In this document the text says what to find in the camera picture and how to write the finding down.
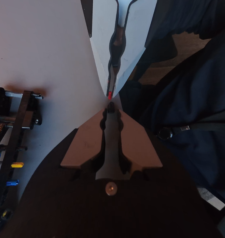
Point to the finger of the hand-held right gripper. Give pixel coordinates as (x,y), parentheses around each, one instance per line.
(103,37)
(134,37)

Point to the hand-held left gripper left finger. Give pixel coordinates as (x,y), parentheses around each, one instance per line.
(82,145)

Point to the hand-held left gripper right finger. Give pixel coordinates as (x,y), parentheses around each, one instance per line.
(140,146)

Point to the black lego pin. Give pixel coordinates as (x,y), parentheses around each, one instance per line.
(111,107)

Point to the red lego pin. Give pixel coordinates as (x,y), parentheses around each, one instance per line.
(110,95)

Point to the pale grey card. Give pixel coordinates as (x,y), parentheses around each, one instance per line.
(211,199)

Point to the black lego vehicle frame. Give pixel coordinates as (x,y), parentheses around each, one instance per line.
(17,130)

